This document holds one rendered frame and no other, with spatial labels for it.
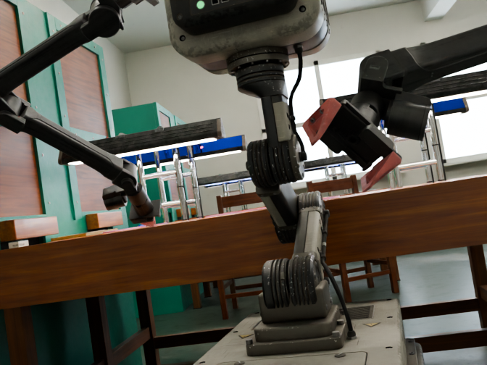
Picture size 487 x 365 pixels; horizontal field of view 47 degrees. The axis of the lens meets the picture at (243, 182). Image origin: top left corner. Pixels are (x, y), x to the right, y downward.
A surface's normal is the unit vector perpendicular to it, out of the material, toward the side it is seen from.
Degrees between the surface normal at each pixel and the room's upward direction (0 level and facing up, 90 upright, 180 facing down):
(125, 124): 90
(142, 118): 90
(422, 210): 90
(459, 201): 90
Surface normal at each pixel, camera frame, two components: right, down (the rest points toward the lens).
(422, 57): 0.07, -0.57
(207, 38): -0.26, 0.00
